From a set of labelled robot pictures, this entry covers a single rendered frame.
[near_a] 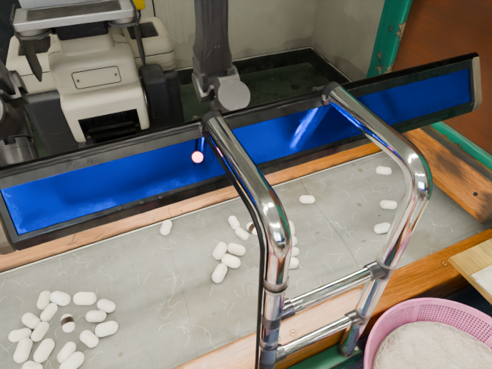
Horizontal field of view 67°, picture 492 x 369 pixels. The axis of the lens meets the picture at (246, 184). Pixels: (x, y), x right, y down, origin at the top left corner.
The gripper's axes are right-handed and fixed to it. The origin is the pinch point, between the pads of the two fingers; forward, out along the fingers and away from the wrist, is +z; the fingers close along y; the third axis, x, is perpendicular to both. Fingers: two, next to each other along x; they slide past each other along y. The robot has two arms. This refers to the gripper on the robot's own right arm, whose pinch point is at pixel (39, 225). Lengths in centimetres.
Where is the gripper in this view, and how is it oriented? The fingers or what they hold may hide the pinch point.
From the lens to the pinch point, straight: 70.9
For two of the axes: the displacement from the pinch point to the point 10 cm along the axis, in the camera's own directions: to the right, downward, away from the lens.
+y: 9.2, -2.9, 2.8
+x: -2.6, 1.3, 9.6
